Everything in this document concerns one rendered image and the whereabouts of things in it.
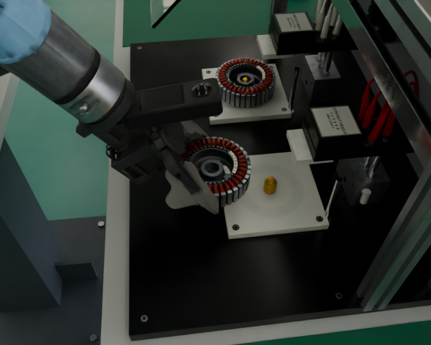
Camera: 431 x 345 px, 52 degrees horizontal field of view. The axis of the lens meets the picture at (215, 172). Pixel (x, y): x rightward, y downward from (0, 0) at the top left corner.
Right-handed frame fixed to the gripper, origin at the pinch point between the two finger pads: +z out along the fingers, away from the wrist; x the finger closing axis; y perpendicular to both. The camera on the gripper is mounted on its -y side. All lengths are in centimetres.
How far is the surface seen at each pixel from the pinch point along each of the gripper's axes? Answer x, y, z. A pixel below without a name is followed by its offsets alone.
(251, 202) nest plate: 2.3, -1.3, 7.3
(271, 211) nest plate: 4.3, -3.6, 8.9
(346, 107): -2.3, -20.0, 3.4
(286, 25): -23.2, -16.9, 1.4
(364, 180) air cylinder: 3.2, -17.3, 13.2
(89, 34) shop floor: -171, 87, 43
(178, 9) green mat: -60, 7, 6
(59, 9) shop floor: -198, 101, 33
